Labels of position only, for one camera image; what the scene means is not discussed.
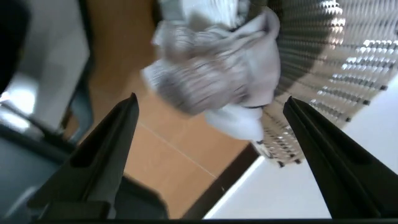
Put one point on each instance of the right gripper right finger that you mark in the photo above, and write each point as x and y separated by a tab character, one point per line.
337	186

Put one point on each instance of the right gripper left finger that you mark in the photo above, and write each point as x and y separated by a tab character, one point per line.
105	177

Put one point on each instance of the pale grey shorts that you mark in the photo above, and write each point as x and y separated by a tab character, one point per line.
217	68

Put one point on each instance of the white laundry basket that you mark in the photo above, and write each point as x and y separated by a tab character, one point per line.
326	62

